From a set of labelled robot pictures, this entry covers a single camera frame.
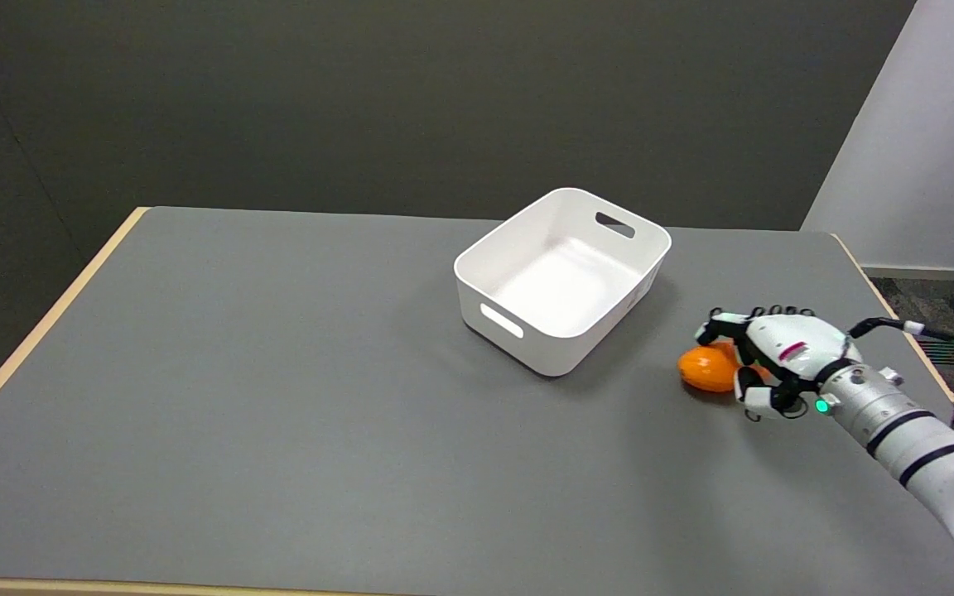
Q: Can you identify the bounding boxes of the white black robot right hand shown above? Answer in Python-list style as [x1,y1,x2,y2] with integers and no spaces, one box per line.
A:
[695,305,863,421]

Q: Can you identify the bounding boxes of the white plastic storage bin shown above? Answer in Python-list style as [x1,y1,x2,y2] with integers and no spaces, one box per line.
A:
[453,187,672,378]

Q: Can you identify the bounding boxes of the orange mango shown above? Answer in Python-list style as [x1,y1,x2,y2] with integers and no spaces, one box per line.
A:
[677,341,769,393]

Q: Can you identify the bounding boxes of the black green braided robot cable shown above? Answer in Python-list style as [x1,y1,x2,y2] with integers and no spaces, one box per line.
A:
[848,318,954,433]

